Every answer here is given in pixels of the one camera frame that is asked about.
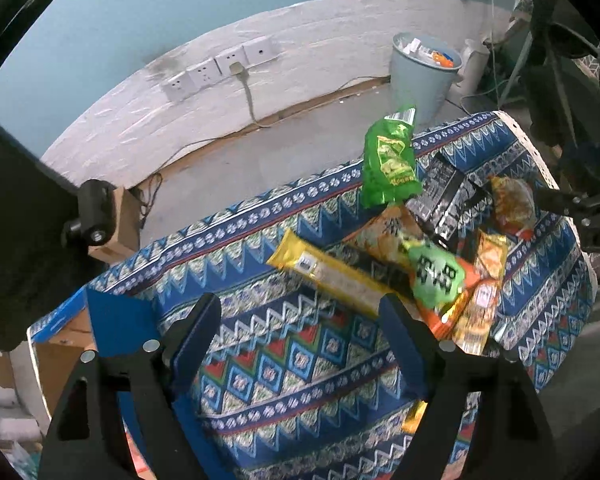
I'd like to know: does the black metal frame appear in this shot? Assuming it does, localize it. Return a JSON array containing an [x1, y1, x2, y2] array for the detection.
[[522, 0, 600, 201]]

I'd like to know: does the white plastic jug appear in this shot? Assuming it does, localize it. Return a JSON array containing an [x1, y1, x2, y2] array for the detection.
[[460, 39, 491, 98]]

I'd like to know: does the white hanging cable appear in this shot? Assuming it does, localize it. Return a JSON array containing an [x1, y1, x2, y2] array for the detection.
[[487, 0, 501, 51]]

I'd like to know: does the blue patterned tablecloth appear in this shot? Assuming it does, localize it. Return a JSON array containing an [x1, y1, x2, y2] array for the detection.
[[27, 110, 598, 480]]

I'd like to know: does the grey trash bin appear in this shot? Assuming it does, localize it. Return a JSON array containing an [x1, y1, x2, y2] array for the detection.
[[389, 31, 463, 126]]

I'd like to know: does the black snack packet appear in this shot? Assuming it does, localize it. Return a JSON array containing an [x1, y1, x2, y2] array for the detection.
[[405, 152, 493, 248]]

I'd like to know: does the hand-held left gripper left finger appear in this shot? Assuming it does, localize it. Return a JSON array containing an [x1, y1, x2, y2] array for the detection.
[[41, 293, 223, 480]]

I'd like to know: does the small cardboard box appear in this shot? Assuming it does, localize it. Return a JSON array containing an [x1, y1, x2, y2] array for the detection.
[[87, 186, 141, 263]]

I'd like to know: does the blue rimmed cardboard box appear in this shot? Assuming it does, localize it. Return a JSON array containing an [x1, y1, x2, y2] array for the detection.
[[27, 287, 231, 480]]

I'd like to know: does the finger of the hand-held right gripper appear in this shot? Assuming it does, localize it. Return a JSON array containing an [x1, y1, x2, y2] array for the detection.
[[532, 182, 600, 222]]

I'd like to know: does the black round knob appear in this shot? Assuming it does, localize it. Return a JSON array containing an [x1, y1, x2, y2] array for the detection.
[[62, 179, 117, 248]]

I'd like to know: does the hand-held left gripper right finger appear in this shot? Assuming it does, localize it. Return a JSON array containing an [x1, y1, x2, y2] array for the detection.
[[379, 293, 557, 480]]

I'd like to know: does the small yellow packet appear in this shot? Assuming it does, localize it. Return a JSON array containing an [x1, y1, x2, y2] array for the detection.
[[401, 400, 428, 436]]

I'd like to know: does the small light green packet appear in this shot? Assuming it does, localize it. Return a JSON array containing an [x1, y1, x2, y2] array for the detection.
[[400, 237, 468, 311]]

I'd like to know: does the black floor cable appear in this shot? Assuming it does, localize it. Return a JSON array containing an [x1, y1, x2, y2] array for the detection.
[[137, 132, 243, 231]]

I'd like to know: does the large orange snack packet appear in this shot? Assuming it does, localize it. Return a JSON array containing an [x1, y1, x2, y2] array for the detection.
[[345, 205, 431, 281]]

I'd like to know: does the large black panel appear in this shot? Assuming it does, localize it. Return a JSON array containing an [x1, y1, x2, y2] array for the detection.
[[0, 105, 88, 356]]

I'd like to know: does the yellow orange snack packet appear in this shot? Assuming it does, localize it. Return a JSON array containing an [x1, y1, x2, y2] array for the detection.
[[452, 230, 510, 356]]

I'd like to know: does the white wall socket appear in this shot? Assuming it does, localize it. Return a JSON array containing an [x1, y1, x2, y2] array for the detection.
[[162, 72, 193, 102], [242, 36, 281, 67], [215, 46, 250, 77], [187, 58, 222, 92]]

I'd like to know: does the grey plug cable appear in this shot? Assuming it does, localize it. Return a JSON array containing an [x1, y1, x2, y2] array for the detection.
[[228, 61, 261, 128]]

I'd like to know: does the long yellow snack packet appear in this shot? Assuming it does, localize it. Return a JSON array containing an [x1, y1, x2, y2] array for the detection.
[[266, 228, 406, 318]]

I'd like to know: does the green snack bag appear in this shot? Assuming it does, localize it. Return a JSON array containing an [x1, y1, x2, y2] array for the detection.
[[362, 105, 423, 210]]

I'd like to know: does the round orange snack packet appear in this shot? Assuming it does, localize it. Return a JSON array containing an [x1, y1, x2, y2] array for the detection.
[[489, 175, 537, 241]]

